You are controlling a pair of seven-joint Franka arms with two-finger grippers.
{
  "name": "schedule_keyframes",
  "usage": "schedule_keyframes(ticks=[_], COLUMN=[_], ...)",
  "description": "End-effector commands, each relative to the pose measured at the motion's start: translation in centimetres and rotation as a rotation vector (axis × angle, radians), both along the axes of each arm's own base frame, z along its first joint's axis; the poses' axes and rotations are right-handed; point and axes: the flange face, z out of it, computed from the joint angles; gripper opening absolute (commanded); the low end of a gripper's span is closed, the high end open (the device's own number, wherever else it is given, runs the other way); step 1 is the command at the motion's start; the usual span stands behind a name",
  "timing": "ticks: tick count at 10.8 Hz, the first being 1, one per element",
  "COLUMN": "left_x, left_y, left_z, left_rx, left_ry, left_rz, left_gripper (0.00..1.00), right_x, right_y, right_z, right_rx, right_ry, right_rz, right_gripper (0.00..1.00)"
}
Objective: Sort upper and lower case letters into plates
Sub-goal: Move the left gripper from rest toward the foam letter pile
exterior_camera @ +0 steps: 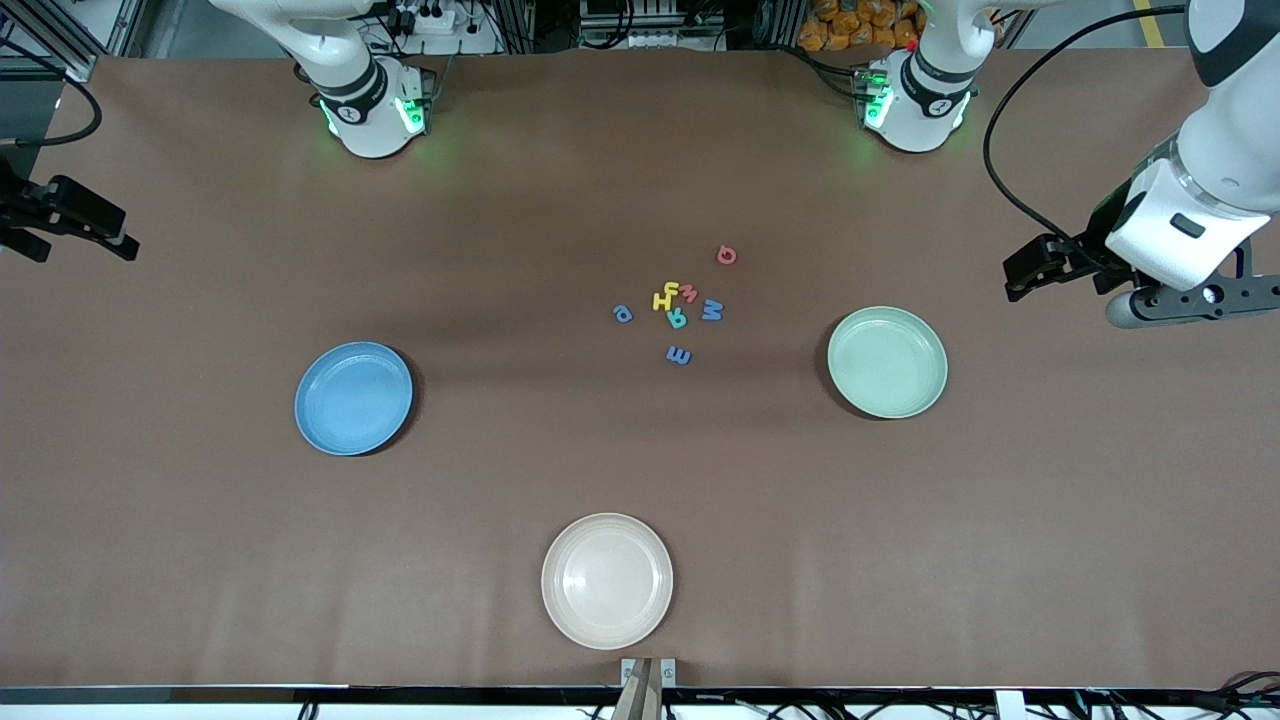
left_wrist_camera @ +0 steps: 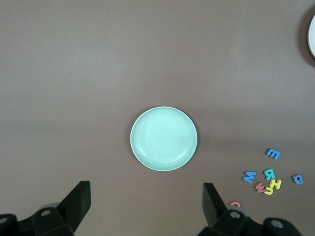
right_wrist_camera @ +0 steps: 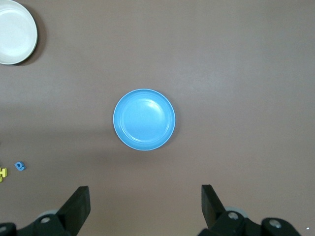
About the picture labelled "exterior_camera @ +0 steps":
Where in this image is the long white socket bar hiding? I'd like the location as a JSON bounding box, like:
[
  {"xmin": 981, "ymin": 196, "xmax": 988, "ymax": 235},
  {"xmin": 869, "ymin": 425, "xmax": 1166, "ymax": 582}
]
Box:
[{"xmin": 598, "ymin": 28, "xmax": 723, "ymax": 51}]

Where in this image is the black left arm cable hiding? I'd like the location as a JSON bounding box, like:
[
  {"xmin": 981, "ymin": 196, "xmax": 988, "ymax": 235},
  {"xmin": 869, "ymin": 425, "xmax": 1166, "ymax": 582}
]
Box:
[{"xmin": 983, "ymin": 5, "xmax": 1196, "ymax": 251}]

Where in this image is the beige plate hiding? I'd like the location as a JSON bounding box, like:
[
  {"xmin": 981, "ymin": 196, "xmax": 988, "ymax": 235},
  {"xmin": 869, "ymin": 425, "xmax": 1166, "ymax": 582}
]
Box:
[{"xmin": 541, "ymin": 512, "xmax": 675, "ymax": 651}]

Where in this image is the brown table cover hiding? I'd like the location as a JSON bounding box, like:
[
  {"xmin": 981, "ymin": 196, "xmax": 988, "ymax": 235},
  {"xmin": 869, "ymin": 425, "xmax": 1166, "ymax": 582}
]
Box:
[{"xmin": 0, "ymin": 50, "xmax": 1280, "ymax": 691}]

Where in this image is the aluminium frame post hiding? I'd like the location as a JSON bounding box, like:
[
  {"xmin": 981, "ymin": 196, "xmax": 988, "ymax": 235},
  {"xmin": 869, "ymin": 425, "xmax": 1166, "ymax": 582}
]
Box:
[{"xmin": 0, "ymin": 0, "xmax": 151, "ymax": 83}]

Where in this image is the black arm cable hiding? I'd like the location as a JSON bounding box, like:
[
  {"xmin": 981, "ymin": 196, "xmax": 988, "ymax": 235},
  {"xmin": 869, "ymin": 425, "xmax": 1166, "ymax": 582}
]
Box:
[
  {"xmin": 983, "ymin": 5, "xmax": 1196, "ymax": 251},
  {"xmin": 0, "ymin": 40, "xmax": 103, "ymax": 149}
]

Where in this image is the green plate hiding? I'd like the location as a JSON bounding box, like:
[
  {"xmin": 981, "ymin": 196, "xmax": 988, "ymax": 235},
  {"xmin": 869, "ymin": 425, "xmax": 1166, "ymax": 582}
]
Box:
[{"xmin": 826, "ymin": 305, "xmax": 949, "ymax": 420}]

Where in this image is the blue plate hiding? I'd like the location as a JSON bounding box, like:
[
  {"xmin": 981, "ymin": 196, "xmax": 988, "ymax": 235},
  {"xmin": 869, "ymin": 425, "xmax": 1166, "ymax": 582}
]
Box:
[{"xmin": 294, "ymin": 341, "xmax": 414, "ymax": 457}]

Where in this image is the pile of orange packets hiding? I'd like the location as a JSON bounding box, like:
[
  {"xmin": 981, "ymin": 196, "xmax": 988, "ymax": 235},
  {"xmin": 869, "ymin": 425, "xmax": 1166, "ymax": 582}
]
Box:
[{"xmin": 797, "ymin": 0, "xmax": 923, "ymax": 53}]

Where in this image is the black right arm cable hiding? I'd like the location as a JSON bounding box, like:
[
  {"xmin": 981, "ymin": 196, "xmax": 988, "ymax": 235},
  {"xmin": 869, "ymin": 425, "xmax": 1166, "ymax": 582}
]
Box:
[{"xmin": 0, "ymin": 40, "xmax": 103, "ymax": 149}]

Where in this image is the white power strip with plugs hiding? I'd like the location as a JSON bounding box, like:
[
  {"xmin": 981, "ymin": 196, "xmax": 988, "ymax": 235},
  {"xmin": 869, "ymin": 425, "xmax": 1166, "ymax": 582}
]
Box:
[{"xmin": 383, "ymin": 0, "xmax": 459, "ymax": 36}]

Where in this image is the small metal bracket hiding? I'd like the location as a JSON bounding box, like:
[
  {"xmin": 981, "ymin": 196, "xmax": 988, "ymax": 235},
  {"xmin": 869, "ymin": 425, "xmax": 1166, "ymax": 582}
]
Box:
[{"xmin": 620, "ymin": 657, "xmax": 678, "ymax": 689}]

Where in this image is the black cable bundle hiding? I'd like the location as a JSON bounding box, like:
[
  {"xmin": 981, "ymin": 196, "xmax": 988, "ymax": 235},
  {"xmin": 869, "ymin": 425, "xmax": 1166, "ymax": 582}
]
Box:
[{"xmin": 1080, "ymin": 668, "xmax": 1280, "ymax": 720}]

